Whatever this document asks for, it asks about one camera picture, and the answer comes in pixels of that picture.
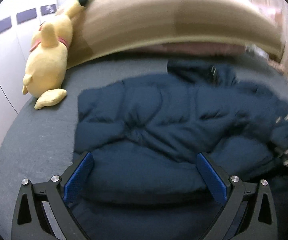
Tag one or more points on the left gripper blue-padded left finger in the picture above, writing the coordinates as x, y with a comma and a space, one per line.
30, 220

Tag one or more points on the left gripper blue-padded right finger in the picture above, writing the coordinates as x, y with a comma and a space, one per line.
247, 209

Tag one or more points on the navy blue quilted jacket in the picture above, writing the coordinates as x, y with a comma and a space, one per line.
145, 133

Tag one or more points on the pink pillow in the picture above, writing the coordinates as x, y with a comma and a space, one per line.
193, 49

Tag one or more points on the yellow Pikachu plush toy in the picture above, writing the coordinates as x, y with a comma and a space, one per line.
46, 65

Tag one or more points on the beige rolled mattress bolster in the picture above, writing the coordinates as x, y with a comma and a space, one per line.
110, 26

